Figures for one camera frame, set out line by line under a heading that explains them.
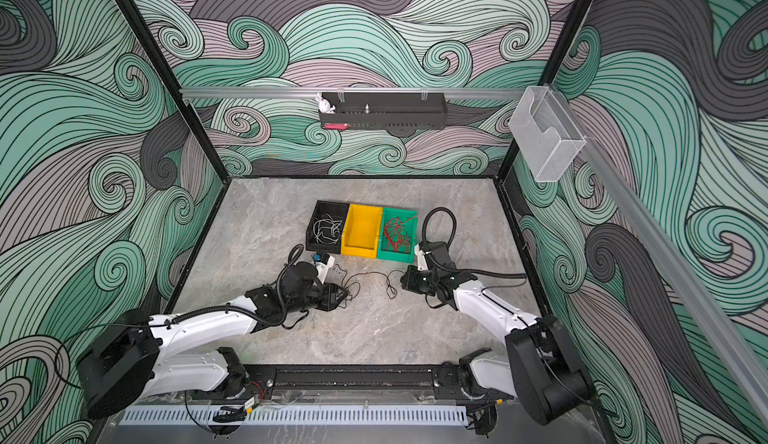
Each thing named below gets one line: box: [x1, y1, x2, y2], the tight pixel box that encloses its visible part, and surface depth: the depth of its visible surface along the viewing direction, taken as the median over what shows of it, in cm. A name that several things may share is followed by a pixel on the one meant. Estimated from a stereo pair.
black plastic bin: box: [306, 200, 350, 254], surface depth 102 cm
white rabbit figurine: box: [316, 92, 336, 114], surface depth 87 cm
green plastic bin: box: [377, 207, 419, 263], surface depth 102 cm
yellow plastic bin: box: [341, 203, 383, 259], surface depth 103 cm
